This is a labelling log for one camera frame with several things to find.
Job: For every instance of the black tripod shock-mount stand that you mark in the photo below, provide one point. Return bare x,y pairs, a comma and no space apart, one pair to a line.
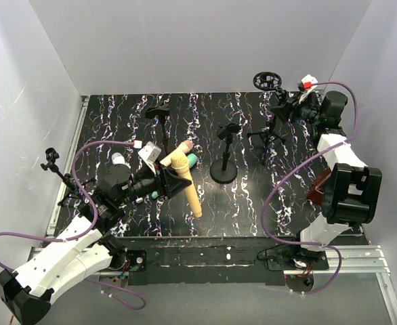
268,82

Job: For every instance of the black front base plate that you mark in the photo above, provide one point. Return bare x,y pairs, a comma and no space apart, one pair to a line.
215,260

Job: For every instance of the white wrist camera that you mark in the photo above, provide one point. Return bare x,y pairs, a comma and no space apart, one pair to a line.
307,83
149,154

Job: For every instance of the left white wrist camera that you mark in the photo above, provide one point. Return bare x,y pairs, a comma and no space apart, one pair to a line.
149,154

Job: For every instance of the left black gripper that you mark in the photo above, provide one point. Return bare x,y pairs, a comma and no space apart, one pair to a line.
163,183

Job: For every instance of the brown box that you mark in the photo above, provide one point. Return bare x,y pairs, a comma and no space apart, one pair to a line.
316,191

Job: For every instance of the black rear mic stand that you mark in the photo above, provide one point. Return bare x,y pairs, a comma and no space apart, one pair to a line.
162,112

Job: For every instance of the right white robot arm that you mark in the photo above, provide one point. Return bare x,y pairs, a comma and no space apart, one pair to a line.
348,190

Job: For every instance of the black round-base mic stand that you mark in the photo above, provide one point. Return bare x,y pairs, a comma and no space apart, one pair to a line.
224,170

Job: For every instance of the pink microphone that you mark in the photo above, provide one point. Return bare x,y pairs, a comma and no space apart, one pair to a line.
183,148

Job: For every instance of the small black tripod stand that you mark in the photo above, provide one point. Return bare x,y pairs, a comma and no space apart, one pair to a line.
72,190

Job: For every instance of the green microphone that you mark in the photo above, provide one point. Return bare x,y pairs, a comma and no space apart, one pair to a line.
192,160

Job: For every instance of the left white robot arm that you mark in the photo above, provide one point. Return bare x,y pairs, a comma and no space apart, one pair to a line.
83,248

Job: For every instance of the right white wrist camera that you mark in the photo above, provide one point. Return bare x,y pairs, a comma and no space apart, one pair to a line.
307,83

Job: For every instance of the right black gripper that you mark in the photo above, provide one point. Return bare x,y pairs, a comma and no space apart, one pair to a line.
293,108

